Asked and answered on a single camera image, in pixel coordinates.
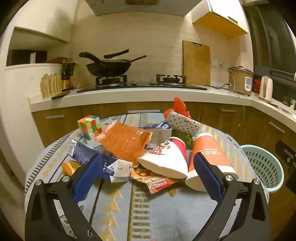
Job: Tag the wicker basket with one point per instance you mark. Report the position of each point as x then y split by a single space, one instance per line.
51 86

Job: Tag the white polka dot box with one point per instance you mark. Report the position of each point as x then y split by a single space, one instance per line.
182 124

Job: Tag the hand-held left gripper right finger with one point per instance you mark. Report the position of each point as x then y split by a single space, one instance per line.
208 176

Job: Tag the range hood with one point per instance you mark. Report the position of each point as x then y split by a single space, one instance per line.
143 7

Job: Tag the red container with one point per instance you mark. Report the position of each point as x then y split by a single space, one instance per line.
256 85

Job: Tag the orange paper cup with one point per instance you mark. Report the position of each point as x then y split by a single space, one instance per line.
208 148

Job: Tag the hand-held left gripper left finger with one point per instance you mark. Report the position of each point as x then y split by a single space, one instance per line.
89 176

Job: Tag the wall cabinet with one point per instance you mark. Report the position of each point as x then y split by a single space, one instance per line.
222 20

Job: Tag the black gas stove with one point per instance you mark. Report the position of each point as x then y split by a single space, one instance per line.
143 87

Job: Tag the colourful puzzle cube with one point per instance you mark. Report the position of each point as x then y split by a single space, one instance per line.
89 127

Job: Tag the orange plastic wrapper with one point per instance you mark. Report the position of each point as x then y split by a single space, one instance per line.
124 141

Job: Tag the flat black object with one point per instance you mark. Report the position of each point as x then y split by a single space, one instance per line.
60 95

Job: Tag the light green plastic waste basket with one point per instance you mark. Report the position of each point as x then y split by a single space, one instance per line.
261 162

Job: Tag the kitchen counter with wooden cabinets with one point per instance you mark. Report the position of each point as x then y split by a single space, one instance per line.
143 98

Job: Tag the small blue white carton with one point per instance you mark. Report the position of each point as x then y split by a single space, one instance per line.
159 132

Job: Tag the red plastic bag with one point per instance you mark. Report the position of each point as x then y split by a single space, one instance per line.
180 106

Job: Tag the dark window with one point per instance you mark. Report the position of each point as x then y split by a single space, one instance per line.
270 41

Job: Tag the wooden cutting board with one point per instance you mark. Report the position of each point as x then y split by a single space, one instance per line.
196 62

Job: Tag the black spatula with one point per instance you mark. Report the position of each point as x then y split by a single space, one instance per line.
116 54

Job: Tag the white electric kettle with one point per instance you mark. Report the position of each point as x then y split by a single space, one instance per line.
265 89

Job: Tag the orange peel piece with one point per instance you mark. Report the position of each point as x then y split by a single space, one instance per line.
70 168

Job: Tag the large blue white carton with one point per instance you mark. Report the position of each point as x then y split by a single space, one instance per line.
118 170

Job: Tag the patterned light blue tablecloth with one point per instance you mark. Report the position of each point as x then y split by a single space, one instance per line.
138 208

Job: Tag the red snack wrapper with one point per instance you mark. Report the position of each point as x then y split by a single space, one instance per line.
157 184

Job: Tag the green vegetable leaf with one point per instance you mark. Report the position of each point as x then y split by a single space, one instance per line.
189 140

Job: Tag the white wall socket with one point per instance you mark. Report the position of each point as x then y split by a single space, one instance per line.
218 63

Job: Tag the red white cartoon paper cup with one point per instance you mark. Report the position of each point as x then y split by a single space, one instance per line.
166 160

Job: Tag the black wok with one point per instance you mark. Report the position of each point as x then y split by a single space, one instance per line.
108 68

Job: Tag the beige rice cooker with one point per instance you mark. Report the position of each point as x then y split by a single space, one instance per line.
239 80

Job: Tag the dark sauce bottles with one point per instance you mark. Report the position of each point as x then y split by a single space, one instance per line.
68 74

